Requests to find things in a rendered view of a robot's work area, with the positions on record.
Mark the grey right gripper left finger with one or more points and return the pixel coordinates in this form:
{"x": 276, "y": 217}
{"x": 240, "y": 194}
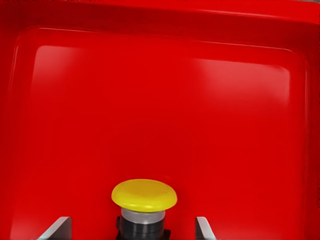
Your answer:
{"x": 60, "y": 230}

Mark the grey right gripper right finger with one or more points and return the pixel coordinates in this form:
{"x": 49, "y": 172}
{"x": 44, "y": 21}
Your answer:
{"x": 203, "y": 228}

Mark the yellow-capped push button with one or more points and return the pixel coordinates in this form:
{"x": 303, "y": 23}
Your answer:
{"x": 144, "y": 195}

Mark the red plastic tray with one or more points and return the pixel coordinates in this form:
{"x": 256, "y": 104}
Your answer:
{"x": 160, "y": 112}

